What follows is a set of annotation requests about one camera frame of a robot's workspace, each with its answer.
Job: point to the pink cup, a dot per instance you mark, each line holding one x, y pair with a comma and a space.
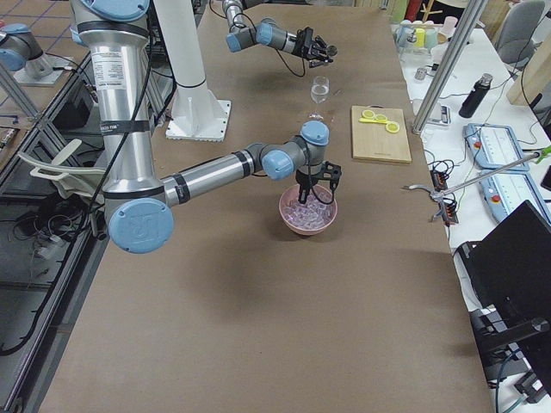
447, 29

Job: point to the pink bowl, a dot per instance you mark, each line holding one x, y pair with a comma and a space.
292, 193

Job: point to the yellow cup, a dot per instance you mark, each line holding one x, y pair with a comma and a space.
418, 37

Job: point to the bamboo cutting board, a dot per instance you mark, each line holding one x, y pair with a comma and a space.
374, 143

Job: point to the pile of clear ice cubes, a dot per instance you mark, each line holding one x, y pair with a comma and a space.
311, 216

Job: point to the grey office chair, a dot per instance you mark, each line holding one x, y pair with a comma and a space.
515, 45

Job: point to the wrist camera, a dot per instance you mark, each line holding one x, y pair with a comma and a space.
330, 172

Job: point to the metal reacher grabber tool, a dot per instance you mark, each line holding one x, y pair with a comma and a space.
438, 196

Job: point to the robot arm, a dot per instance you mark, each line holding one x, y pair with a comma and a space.
243, 33
137, 203

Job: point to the light blue cup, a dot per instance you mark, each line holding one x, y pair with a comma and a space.
404, 31

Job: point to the steel cocktail jigger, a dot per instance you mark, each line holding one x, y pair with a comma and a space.
331, 51

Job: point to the black insulated bottle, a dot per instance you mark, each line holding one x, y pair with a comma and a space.
476, 95

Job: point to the lemon slice near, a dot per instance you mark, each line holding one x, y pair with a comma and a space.
368, 114

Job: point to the mint green cup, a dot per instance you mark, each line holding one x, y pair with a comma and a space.
430, 38

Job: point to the black monitor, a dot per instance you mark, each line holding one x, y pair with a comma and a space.
510, 268

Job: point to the upper teach pendant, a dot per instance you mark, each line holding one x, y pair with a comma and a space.
492, 146

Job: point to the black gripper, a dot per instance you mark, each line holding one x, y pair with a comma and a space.
304, 177
306, 47

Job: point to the lemon slice far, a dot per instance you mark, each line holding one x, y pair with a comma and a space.
392, 127

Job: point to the aluminium frame post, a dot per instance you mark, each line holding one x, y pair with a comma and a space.
463, 30

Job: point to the clear wine glass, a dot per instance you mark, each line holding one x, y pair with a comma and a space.
319, 93

